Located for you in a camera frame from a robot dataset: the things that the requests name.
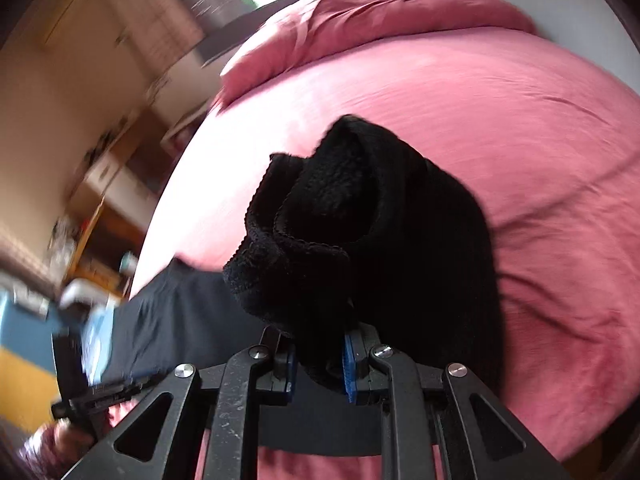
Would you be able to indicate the clear plastic bags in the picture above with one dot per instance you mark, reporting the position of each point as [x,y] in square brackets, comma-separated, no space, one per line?
[62,240]

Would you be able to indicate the pink patterned curtain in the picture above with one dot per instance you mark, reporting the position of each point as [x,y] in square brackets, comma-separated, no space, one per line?
[170,5]

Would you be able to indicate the wooden side table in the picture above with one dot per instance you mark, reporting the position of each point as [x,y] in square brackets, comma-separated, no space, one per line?
[95,240]

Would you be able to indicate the person's left forearm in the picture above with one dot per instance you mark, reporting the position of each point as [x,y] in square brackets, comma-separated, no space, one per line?
[35,460]

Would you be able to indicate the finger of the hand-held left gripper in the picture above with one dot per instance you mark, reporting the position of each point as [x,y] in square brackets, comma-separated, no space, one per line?
[120,389]

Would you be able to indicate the teal white cup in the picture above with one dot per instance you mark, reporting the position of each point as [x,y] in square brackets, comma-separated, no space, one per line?
[129,263]

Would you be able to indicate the person's left hand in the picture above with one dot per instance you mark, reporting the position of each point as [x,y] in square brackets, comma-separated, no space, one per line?
[72,440]

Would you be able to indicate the wooden desk with white cabinet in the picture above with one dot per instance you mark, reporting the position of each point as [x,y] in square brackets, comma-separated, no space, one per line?
[110,175]

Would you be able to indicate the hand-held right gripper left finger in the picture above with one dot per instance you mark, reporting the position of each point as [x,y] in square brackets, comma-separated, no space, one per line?
[287,377]

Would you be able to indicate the pink bed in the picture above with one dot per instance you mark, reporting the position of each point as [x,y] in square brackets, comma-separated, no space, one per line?
[500,135]

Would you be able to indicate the pink quilt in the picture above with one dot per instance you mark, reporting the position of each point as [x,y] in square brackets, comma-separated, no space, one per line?
[400,5]

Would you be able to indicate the black pants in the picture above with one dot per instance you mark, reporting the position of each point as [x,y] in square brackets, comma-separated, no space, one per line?
[400,235]

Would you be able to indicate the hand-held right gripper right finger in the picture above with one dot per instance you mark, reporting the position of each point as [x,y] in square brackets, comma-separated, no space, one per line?
[350,370]

